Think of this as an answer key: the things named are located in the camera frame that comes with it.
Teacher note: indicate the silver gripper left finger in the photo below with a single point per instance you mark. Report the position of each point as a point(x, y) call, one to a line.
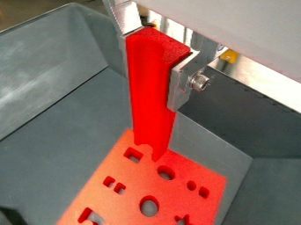
point(126, 20)

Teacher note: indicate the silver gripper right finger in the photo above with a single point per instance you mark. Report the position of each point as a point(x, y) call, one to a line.
point(186, 76)

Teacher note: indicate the long red arch peg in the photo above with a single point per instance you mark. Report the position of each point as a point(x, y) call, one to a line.
point(152, 54)

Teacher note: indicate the orange shape sorter board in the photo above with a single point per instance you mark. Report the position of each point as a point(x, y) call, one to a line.
point(135, 191)

